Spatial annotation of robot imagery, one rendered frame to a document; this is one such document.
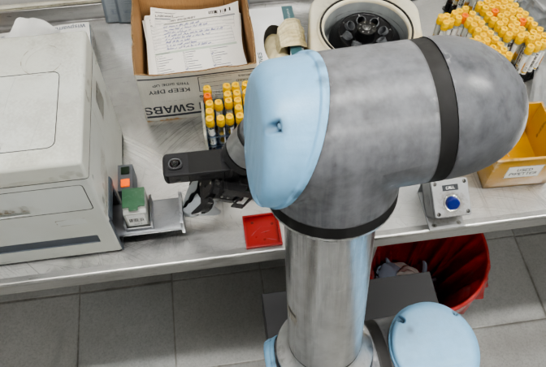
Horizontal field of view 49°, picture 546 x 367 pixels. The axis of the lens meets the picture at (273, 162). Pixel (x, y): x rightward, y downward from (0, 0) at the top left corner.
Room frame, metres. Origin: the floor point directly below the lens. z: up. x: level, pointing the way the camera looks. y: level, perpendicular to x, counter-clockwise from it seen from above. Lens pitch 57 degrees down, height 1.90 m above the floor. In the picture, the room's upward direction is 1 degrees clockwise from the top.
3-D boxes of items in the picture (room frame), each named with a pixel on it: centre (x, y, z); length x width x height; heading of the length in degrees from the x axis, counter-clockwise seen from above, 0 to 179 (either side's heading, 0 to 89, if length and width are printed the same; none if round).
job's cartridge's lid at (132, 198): (0.52, 0.24, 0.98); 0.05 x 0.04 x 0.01; 9
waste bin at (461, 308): (0.69, -0.39, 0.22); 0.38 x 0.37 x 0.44; 99
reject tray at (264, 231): (0.52, 0.02, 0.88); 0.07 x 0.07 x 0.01; 9
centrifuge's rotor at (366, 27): (0.94, -0.20, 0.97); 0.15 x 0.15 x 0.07
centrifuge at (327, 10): (0.92, -0.20, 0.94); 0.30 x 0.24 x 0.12; 0
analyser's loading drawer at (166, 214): (0.52, 0.27, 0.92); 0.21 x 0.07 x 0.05; 99
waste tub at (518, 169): (0.69, -0.47, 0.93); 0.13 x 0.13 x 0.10; 6
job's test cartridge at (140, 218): (0.52, 0.24, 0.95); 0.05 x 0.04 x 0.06; 9
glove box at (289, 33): (0.94, -0.02, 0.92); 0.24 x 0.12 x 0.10; 9
